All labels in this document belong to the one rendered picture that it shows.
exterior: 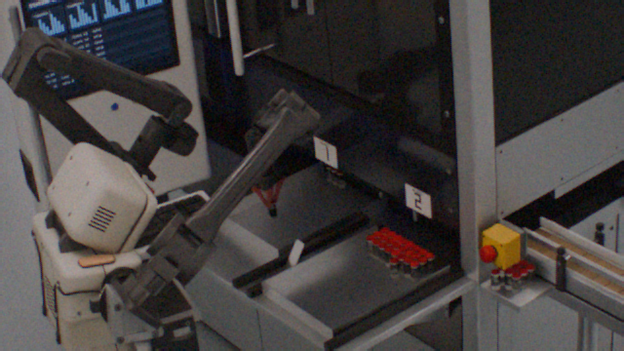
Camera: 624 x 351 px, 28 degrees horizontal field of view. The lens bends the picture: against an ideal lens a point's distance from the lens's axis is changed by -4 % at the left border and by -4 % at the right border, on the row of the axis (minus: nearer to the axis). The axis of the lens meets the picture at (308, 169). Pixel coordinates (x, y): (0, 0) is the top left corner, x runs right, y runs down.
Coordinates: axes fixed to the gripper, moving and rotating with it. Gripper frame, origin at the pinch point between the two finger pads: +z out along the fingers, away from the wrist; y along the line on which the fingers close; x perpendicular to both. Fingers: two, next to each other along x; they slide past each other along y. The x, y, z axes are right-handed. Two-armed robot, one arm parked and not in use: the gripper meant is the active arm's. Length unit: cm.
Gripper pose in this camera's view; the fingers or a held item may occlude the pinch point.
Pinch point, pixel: (270, 202)
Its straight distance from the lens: 309.7
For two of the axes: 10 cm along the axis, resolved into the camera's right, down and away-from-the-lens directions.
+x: -7.8, -2.3, 5.8
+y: 6.1, -5.0, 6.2
